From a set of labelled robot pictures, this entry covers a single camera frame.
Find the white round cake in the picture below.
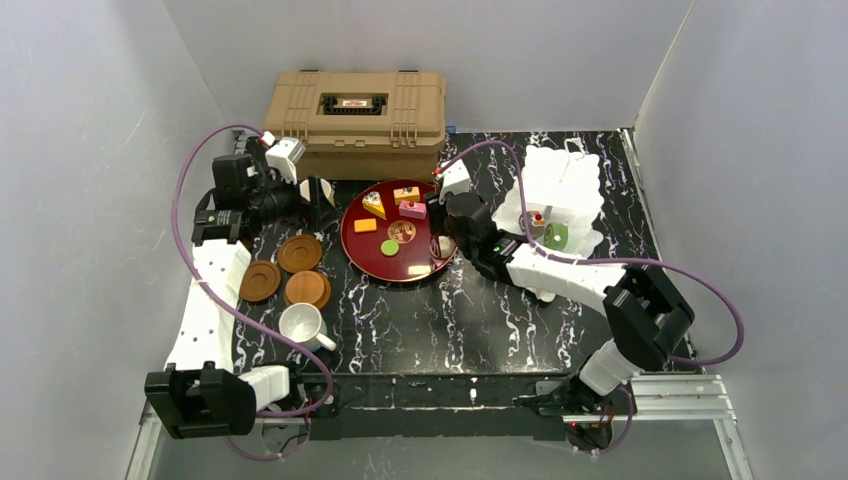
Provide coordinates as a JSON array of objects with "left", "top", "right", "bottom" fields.
[{"left": 431, "top": 236, "right": 455, "bottom": 260}]

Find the white three-tier cake stand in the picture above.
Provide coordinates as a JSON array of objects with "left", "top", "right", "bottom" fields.
[{"left": 493, "top": 146, "right": 620, "bottom": 313}]

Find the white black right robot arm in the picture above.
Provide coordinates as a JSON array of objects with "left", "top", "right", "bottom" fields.
[{"left": 425, "top": 192, "right": 695, "bottom": 398}]

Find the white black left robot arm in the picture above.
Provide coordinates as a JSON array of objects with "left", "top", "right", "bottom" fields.
[{"left": 144, "top": 158, "right": 295, "bottom": 440}]

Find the pale yellow mug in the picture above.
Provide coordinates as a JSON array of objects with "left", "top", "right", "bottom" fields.
[{"left": 299, "top": 177, "right": 335, "bottom": 207}]

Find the pink rectangular cake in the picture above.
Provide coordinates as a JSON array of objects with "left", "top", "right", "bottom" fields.
[{"left": 398, "top": 200, "right": 427, "bottom": 220}]

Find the yellow rectangular cake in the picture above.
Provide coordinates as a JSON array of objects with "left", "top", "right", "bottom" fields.
[{"left": 393, "top": 186, "right": 421, "bottom": 205}]

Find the orange square cake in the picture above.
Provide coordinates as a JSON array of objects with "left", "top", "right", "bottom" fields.
[{"left": 353, "top": 218, "right": 378, "bottom": 234}]

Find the brown wooden coaster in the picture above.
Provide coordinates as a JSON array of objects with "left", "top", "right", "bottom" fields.
[{"left": 277, "top": 234, "right": 323, "bottom": 274}]

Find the yellow triangular cake slice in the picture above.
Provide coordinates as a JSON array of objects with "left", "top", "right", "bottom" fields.
[{"left": 361, "top": 190, "right": 387, "bottom": 220}]

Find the round red tray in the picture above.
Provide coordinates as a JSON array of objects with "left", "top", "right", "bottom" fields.
[{"left": 340, "top": 179, "right": 458, "bottom": 283}]

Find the green round macaron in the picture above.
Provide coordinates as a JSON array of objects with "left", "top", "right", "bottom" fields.
[{"left": 380, "top": 239, "right": 400, "bottom": 258}]

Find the light wooden coaster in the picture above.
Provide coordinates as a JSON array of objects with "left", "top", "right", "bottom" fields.
[{"left": 284, "top": 270, "right": 332, "bottom": 309}]

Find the dark brown coaster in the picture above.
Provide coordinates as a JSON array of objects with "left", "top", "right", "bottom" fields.
[{"left": 239, "top": 260, "right": 282, "bottom": 302}]

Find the tan plastic toolbox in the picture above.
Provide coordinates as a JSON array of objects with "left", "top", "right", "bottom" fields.
[{"left": 263, "top": 70, "right": 447, "bottom": 181}]

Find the white mug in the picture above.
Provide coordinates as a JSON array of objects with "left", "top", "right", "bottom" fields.
[{"left": 278, "top": 302, "right": 337, "bottom": 352}]

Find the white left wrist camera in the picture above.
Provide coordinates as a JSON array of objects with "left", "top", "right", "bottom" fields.
[{"left": 259, "top": 131, "right": 306, "bottom": 185}]

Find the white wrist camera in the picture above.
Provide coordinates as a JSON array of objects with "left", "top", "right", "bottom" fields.
[
  {"left": 259, "top": 131, "right": 306, "bottom": 185},
  {"left": 435, "top": 160, "right": 470, "bottom": 204}
]

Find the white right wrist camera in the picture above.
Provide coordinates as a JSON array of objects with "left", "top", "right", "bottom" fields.
[{"left": 435, "top": 160, "right": 470, "bottom": 204}]

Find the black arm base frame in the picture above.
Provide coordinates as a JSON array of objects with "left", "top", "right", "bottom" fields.
[{"left": 241, "top": 370, "right": 637, "bottom": 452}]

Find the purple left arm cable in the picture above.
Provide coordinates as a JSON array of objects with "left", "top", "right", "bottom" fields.
[{"left": 170, "top": 123, "right": 336, "bottom": 463}]

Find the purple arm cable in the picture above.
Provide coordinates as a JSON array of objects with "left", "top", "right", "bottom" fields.
[
  {"left": 435, "top": 140, "right": 746, "bottom": 457},
  {"left": 170, "top": 123, "right": 336, "bottom": 463}
]

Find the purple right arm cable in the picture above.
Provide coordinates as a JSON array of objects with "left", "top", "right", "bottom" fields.
[{"left": 435, "top": 140, "right": 746, "bottom": 457}]

